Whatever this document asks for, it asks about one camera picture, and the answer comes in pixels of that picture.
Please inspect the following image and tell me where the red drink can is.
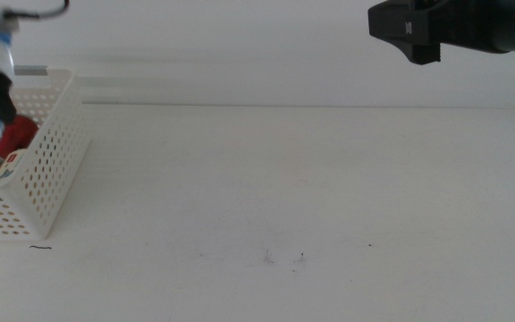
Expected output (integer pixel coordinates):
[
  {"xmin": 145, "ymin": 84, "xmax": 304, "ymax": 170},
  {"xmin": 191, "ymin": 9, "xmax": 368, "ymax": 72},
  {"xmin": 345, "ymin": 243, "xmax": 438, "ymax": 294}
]
[{"xmin": 0, "ymin": 114, "xmax": 40, "ymax": 182}]

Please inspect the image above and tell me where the white perforated plastic basket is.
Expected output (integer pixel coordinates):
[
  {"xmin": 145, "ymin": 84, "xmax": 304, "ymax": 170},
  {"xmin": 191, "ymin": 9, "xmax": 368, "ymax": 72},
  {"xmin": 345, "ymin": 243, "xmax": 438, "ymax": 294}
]
[{"xmin": 0, "ymin": 66, "xmax": 92, "ymax": 242}]

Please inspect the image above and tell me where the black braided camera cable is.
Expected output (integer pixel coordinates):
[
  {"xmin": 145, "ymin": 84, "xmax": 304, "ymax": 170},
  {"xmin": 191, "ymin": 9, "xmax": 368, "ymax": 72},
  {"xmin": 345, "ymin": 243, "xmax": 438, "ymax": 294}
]
[{"xmin": 1, "ymin": 0, "xmax": 71, "ymax": 21}]

